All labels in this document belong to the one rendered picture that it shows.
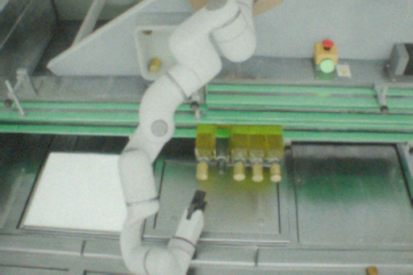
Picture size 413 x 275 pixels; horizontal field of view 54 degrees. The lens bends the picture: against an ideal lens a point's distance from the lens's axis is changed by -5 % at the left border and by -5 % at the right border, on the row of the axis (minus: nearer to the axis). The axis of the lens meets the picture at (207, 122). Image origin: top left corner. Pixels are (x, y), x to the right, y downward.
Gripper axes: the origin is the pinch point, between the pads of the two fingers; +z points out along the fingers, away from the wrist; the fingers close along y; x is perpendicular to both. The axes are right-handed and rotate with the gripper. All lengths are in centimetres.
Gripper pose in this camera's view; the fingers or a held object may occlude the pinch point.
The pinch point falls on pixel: (200, 201)
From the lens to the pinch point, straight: 128.8
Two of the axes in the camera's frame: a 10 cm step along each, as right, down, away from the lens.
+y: -0.4, -6.8, -7.4
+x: -9.5, -2.0, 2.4
